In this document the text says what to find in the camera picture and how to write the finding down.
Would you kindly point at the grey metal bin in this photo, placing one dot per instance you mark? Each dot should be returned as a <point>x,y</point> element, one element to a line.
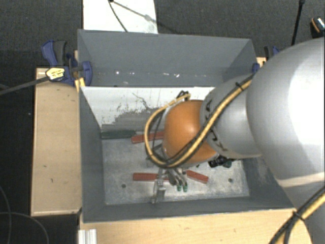
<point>127,161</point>

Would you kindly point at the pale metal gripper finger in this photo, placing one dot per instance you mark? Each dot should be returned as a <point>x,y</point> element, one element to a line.
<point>155,197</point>
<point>161,194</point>

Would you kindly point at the black cylinder on white bracket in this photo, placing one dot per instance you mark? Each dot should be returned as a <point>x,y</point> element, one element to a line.
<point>218,162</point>

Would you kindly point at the red-brown flat block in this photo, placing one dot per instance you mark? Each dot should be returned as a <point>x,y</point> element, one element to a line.
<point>139,138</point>
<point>143,176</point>
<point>199,177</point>

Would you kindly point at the dark green flat block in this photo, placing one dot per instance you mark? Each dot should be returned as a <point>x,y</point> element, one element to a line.
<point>118,134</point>

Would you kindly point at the pale wood flat board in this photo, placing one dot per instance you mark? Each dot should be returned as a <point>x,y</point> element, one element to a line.
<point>56,146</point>

